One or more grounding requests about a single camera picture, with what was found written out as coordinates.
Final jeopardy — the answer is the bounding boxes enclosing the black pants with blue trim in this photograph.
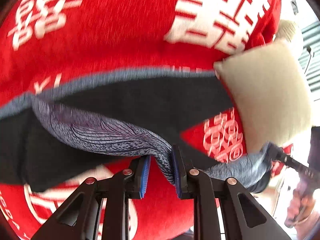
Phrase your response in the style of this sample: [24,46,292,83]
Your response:
[1,69,271,193]

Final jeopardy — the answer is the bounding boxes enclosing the operator right hand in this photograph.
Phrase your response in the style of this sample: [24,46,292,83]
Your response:
[284,180,316,228]

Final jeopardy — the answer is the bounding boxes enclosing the beige pillow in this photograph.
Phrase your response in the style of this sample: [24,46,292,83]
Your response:
[214,20,312,153]

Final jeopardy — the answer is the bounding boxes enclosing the red bedspread with white characters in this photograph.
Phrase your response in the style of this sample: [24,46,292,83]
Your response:
[1,0,281,239]

